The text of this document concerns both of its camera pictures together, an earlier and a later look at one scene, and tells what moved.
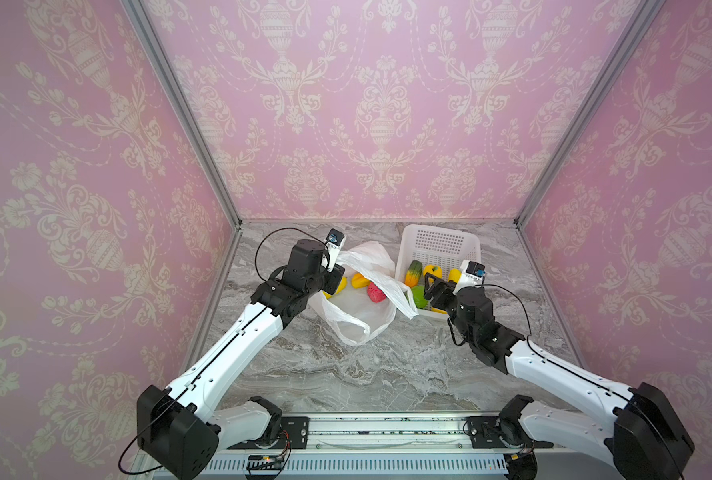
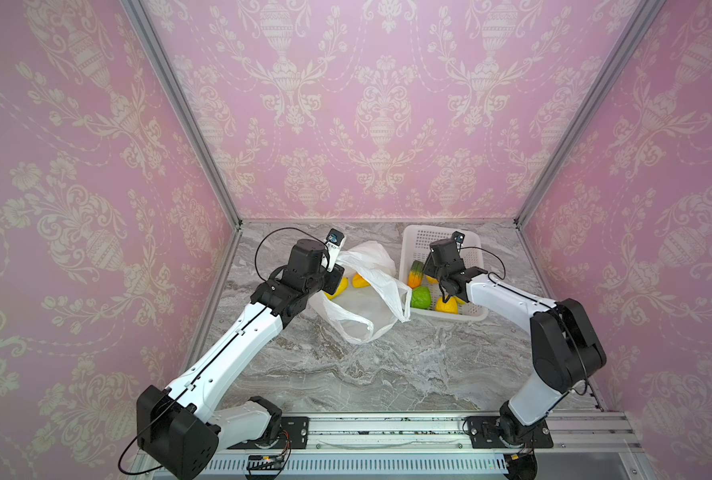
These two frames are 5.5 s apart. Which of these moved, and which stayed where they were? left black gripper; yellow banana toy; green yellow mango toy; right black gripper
Moved: right black gripper
Stayed: left black gripper; yellow banana toy; green yellow mango toy
